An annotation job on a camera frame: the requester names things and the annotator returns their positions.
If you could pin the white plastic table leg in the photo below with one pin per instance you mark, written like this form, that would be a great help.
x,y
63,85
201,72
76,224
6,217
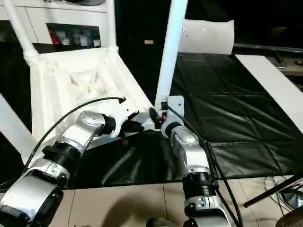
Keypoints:
x,y
111,23
11,127
171,47
20,30

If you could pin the white plastic table top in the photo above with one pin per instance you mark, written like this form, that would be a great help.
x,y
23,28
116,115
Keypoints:
x,y
59,94

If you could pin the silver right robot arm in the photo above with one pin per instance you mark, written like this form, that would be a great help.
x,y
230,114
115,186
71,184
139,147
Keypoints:
x,y
189,146

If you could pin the black padded mat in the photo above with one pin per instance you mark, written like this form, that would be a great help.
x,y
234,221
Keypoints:
x,y
225,106

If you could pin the white curved plastic panel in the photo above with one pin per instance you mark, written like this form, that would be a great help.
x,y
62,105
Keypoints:
x,y
208,37

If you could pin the dark right robot foot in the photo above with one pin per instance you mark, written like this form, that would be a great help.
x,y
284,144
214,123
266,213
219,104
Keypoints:
x,y
163,223

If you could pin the white flat board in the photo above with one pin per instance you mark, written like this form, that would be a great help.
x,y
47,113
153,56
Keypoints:
x,y
272,89

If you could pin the red bottle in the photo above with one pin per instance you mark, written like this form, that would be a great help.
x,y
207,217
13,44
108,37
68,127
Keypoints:
x,y
55,39

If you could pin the black metal rod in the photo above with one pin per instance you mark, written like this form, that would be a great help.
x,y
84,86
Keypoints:
x,y
272,191

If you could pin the white glass-door cabinet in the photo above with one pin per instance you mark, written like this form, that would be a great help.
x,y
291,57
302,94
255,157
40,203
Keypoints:
x,y
35,23

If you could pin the dark side table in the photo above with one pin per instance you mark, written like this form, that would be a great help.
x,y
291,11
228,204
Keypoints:
x,y
293,68

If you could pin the black router with antennas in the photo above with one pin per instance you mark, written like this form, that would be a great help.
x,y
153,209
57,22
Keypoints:
x,y
292,198

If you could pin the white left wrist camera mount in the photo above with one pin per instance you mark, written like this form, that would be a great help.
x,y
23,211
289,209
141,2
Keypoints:
x,y
123,113

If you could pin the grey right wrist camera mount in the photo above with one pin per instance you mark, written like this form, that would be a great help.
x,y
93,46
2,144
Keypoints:
x,y
177,102

